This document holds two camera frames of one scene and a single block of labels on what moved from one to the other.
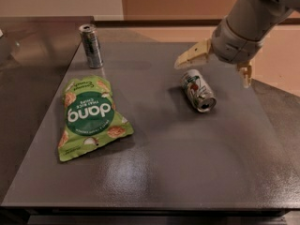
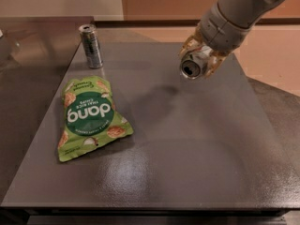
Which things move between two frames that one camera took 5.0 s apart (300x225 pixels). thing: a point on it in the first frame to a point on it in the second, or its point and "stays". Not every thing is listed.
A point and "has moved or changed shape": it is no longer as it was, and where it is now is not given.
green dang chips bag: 90,116 stays
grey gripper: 233,46 to 221,32
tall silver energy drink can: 92,43 stays
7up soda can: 198,90 has moved or changed shape
